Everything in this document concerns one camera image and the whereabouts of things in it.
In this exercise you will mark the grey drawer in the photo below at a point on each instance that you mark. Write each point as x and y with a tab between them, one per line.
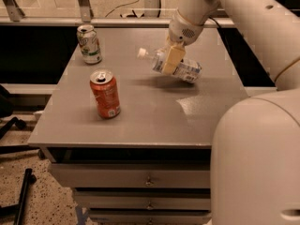
148	200
150	217
131	175

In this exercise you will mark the black office chair base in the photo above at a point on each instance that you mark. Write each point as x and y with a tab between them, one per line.
6	110

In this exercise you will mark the black metal stand bar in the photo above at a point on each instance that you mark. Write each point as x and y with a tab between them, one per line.
17	210

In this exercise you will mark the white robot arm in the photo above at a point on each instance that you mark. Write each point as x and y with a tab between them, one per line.
255	158

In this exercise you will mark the green white soda can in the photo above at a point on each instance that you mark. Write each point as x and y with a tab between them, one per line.
89	44

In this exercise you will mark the clear blue-label plastic bottle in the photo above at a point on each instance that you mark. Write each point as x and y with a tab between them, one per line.
187	70

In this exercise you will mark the metal window frame rail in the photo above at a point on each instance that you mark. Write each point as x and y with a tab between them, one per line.
100	13

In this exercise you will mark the orange soda can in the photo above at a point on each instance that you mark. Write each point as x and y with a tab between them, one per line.
104	87

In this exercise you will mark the grey drawer cabinet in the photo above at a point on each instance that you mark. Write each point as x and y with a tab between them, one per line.
162	120

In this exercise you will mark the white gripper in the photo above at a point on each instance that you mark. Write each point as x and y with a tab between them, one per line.
182	30

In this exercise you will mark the bottom grey drawer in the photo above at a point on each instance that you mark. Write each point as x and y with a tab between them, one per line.
150	217

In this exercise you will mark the top grey drawer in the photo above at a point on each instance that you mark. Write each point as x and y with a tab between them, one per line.
131	175

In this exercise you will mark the middle grey drawer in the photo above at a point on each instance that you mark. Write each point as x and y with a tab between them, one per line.
148	200

